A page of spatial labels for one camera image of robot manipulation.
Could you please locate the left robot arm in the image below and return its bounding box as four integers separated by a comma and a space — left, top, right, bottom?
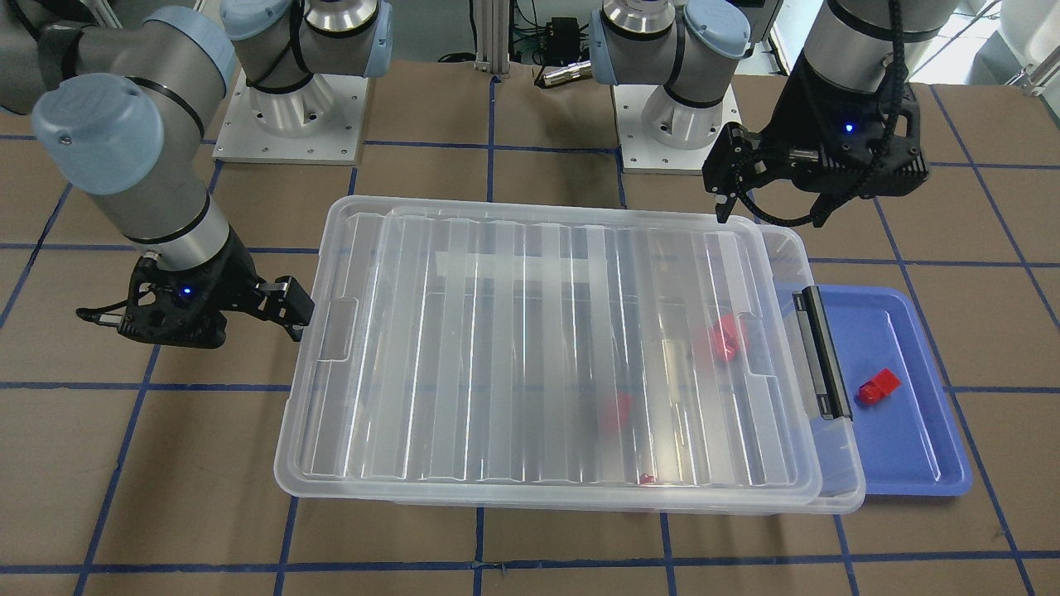
588, 1, 956, 228

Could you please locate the black box latch handle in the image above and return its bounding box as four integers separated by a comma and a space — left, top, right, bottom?
793, 286, 853, 421

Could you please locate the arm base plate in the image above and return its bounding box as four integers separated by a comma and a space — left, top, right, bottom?
612, 84, 741, 175
213, 74, 371, 166

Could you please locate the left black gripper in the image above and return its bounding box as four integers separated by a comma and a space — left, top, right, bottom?
701, 63, 928, 228

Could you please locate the clear plastic storage box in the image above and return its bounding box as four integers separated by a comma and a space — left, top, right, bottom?
277, 196, 866, 516

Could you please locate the blue plastic tray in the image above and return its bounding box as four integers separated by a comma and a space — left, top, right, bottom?
819, 286, 973, 497

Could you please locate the black power supply box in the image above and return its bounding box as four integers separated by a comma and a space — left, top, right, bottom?
546, 17, 581, 64

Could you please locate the clear plastic box lid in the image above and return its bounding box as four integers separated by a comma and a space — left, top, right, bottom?
273, 196, 825, 504

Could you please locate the aluminium frame post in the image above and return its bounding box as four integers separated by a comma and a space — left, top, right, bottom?
472, 1, 513, 78

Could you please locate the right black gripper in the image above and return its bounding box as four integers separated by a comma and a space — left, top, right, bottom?
76, 230, 315, 348

